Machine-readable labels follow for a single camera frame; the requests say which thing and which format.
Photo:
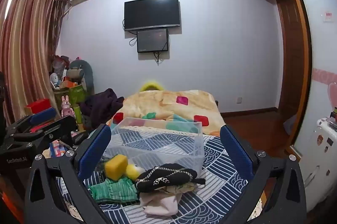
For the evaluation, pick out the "large black wall television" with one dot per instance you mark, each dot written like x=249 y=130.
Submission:
x=152 y=12

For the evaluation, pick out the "blue patterned bed sheet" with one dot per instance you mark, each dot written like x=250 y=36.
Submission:
x=213 y=187

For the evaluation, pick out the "grey plush toy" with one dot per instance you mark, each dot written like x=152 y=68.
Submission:
x=79 y=72

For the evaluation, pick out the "red box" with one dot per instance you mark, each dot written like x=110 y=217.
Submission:
x=36 y=106

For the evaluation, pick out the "green cardboard box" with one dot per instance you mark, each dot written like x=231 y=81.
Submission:
x=77 y=96

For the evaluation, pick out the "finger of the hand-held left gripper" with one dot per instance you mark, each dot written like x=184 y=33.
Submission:
x=62 y=122
x=42 y=115

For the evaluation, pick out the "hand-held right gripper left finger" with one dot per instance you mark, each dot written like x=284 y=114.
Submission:
x=95 y=154

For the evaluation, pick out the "wooden wardrobe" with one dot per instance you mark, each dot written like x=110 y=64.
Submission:
x=289 y=55

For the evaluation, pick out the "green knitted cloth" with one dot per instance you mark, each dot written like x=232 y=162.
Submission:
x=113 y=191

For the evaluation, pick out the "small black wall monitor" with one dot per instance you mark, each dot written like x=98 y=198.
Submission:
x=152 y=40

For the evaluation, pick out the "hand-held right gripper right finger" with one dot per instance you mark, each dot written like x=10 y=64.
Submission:
x=234 y=154

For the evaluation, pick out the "clear plastic storage box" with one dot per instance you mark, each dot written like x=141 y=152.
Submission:
x=158 y=151

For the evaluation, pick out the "blue patterned packet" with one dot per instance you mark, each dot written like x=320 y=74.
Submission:
x=58 y=150

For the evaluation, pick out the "pink rabbit toy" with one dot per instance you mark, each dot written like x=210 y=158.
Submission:
x=67 y=107

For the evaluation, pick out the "pale pink cloth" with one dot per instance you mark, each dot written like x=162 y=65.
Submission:
x=160 y=205

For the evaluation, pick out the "black knitted glove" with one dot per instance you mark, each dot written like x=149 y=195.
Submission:
x=163 y=176

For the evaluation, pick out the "dark purple garment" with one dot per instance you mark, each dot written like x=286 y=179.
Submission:
x=101 y=106

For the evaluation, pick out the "white refrigerator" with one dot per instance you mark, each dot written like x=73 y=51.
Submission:
x=318 y=160

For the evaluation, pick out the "green bottle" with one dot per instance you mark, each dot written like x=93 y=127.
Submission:
x=78 y=114

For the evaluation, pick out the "striped red curtain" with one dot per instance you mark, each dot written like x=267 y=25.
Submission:
x=26 y=50

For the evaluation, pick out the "yellow sponge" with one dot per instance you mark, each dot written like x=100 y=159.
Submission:
x=116 y=164

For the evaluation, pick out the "yellow plush toy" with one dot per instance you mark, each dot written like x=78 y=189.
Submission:
x=133 y=171

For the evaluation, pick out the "orange patchwork blanket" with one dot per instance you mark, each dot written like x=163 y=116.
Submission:
x=158 y=103

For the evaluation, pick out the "white wall outlet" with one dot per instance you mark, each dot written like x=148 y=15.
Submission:
x=238 y=100

